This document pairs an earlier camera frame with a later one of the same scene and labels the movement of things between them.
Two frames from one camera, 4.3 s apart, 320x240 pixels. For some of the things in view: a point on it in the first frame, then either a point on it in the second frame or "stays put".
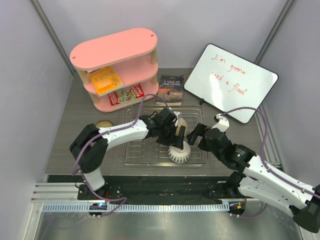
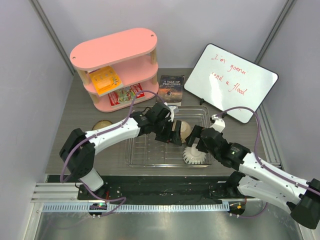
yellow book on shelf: x=105 y=80 stays put
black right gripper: x=199 y=130 stays put
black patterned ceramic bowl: x=104 y=123 stays put
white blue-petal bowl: x=179 y=155 -> x=192 y=155
